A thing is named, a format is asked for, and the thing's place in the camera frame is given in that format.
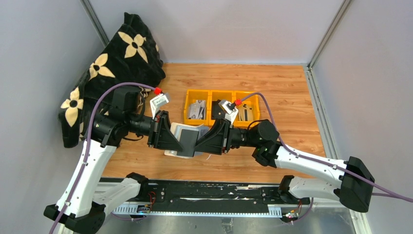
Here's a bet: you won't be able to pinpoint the beige leather card holder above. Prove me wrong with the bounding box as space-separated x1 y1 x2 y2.
164 122 209 158

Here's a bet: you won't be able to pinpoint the black card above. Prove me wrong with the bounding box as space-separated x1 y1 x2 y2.
177 129 199 157

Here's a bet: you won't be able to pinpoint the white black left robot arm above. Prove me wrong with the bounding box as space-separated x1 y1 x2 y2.
43 82 182 234

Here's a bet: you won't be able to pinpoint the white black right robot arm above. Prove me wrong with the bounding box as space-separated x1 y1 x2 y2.
194 119 375 213

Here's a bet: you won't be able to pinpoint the black cards in bin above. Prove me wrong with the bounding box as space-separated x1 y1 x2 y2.
210 99 225 120

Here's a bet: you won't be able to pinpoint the card in right bin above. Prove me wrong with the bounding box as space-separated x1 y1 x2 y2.
238 104 256 121

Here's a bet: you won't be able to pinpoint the white cards in bin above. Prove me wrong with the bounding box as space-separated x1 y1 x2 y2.
188 99 206 120

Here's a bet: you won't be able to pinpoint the yellow bin right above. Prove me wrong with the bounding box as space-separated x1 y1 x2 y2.
234 95 261 128

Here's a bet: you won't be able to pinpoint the yellow bin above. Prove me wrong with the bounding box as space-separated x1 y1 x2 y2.
234 95 261 128
208 90 236 127
184 89 209 126

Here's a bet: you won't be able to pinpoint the yellow bin middle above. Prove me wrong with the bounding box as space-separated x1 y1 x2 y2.
208 90 236 127

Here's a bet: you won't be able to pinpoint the yellow bin left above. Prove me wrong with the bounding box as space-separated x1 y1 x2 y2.
184 89 209 126

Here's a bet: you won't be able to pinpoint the black floral plush blanket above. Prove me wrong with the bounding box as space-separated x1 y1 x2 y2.
58 13 166 148

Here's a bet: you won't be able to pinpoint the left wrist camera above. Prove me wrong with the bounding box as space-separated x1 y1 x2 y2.
150 87 170 119

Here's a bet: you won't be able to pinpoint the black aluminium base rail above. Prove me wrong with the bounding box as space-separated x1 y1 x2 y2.
106 179 364 223

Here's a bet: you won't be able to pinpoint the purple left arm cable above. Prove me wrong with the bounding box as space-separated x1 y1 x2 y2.
48 82 156 234

